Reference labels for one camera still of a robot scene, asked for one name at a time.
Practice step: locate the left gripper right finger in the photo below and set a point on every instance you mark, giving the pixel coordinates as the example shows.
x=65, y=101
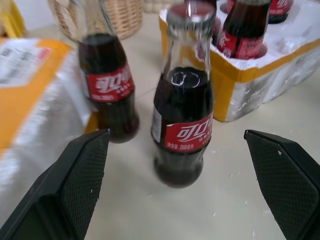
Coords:
x=287, y=182

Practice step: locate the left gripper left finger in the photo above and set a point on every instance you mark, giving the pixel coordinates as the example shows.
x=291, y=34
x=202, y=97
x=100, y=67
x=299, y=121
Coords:
x=75, y=180

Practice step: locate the taped white foam box lid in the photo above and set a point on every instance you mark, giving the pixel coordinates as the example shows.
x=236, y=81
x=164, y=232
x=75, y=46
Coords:
x=37, y=105

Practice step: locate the glass cola bottle red label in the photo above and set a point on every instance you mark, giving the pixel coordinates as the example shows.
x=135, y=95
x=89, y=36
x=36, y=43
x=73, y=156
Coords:
x=278, y=11
x=243, y=32
x=110, y=87
x=183, y=107

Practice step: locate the white foam crate yellow tape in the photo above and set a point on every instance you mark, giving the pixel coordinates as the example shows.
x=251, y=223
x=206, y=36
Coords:
x=272, y=75

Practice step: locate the yellow plastic bin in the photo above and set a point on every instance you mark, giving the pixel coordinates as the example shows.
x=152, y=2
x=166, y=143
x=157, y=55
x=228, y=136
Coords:
x=15, y=22

